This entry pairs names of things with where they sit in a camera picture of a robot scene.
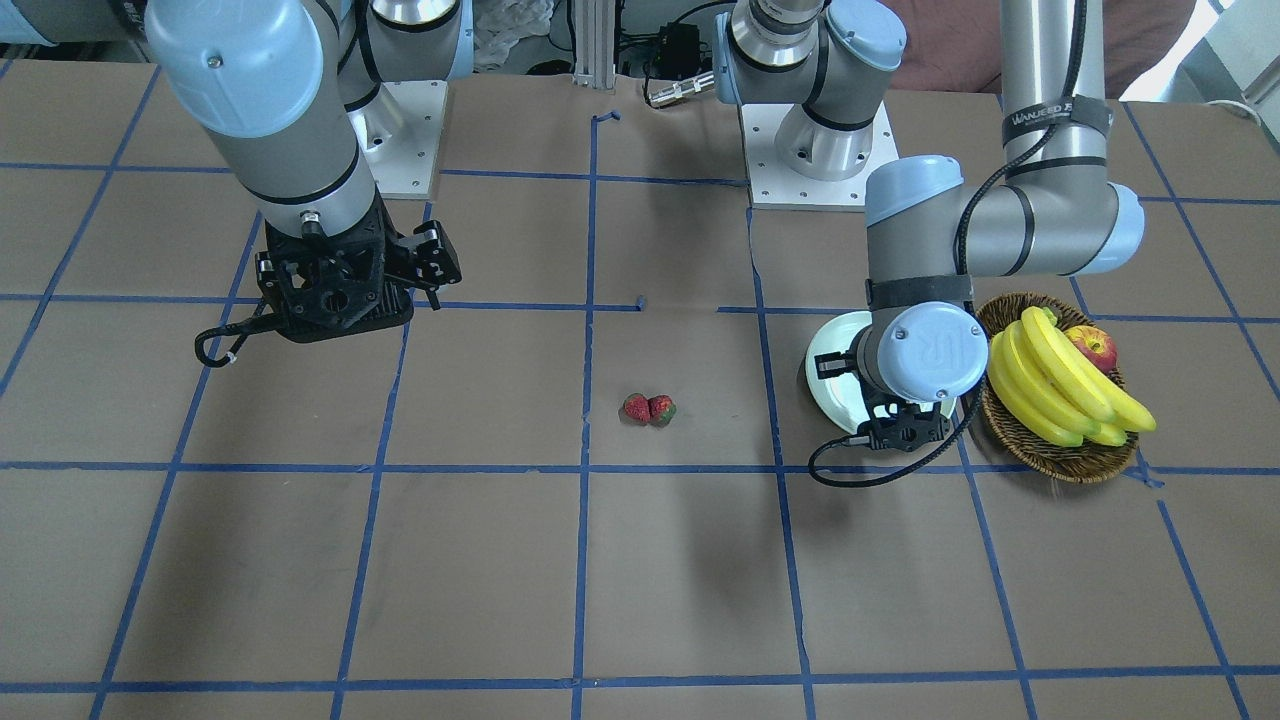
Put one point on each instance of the brown wicker basket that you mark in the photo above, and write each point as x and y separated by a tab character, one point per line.
1089	463

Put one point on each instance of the light green plate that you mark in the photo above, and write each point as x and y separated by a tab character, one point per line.
860	364

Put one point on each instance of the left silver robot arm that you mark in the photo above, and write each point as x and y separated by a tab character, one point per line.
1049	209

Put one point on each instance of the aluminium frame post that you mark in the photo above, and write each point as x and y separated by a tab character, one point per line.
594	35

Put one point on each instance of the red strawberry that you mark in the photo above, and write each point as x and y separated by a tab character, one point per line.
636	407
662	410

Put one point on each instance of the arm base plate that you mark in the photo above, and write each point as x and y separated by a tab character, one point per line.
795	163
400	130

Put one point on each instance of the red yellow apple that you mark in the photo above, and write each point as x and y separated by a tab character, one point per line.
1095	345

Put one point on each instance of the yellow banana bunch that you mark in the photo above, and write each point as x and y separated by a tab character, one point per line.
1054	391

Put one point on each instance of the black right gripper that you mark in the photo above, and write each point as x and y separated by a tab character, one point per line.
436	262

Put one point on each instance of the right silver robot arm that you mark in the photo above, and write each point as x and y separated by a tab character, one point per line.
298	98

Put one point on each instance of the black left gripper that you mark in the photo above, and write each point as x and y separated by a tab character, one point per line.
906	429

